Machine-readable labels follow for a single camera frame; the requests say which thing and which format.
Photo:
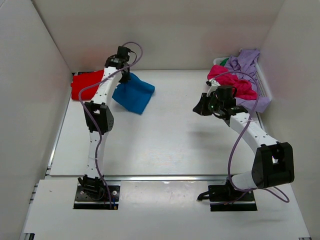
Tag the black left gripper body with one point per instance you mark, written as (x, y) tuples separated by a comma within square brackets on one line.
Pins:
[(125, 77)]

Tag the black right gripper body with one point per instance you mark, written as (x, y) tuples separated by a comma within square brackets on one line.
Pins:
[(210, 105)]

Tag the blue t shirt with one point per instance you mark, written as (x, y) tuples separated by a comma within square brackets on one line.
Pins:
[(134, 95)]

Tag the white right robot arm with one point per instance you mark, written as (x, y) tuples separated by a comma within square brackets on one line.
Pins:
[(273, 163)]

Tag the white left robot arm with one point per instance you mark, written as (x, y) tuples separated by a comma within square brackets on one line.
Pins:
[(100, 121)]

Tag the pink t shirt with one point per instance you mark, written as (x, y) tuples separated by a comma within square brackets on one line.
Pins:
[(244, 87)]

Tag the lavender t shirt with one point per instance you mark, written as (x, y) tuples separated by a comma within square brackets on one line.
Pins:
[(244, 67)]

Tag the green t shirt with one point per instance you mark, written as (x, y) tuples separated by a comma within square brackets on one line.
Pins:
[(223, 62)]

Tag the red folded t shirt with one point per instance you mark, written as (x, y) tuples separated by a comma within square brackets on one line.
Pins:
[(84, 80)]

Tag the white plastic basket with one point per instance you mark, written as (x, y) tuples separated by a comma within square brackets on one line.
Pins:
[(262, 85)]

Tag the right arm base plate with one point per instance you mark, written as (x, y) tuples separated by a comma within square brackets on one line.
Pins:
[(224, 198)]

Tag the aluminium table edge rail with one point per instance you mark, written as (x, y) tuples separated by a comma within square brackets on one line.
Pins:
[(169, 141)]

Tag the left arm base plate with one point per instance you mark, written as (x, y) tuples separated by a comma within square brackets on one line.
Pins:
[(97, 200)]

